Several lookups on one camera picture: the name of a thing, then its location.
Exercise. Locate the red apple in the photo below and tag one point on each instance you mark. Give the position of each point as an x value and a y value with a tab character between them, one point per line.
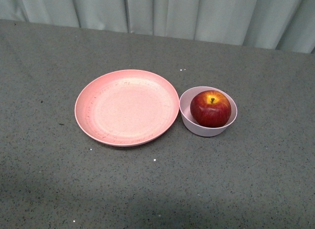
210	109

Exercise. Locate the pink plate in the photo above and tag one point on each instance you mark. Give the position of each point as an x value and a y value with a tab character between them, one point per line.
127	107

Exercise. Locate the light pink bowl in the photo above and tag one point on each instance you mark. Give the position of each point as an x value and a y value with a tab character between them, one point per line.
190	122

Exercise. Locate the white curtain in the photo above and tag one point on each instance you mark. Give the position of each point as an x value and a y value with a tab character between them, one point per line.
273	24

